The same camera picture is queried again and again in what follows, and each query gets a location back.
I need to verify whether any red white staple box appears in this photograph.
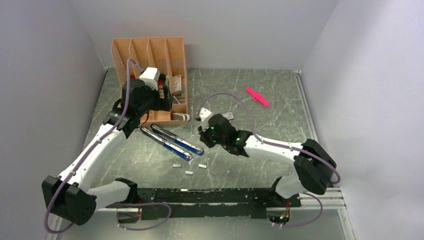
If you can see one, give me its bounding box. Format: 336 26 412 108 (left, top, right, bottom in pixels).
222 112 235 121

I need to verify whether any blue stapler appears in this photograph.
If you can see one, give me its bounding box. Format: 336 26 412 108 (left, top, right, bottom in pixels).
140 126 193 162
150 124 205 156

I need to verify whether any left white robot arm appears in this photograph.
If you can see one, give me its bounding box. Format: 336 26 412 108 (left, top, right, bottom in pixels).
41 74 172 234

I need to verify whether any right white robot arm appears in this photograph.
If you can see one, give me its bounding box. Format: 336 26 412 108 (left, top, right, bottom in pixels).
197 108 337 207

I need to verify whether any white grey stapler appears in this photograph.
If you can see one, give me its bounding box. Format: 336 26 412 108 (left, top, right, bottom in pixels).
171 112 190 122

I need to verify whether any red black bottle right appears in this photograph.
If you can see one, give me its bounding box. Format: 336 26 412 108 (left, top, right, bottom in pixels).
158 73 166 87

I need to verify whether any white box in organizer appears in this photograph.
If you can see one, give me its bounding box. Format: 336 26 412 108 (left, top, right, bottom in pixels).
171 74 183 96

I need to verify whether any orange plastic desk organizer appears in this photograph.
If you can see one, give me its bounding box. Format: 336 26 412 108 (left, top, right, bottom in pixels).
111 37 189 126

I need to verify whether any pink plastic clip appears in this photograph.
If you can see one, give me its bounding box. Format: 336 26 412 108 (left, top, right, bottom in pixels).
245 87 270 107

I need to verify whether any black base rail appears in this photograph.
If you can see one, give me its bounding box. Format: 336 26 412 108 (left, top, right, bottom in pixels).
108 185 301 220

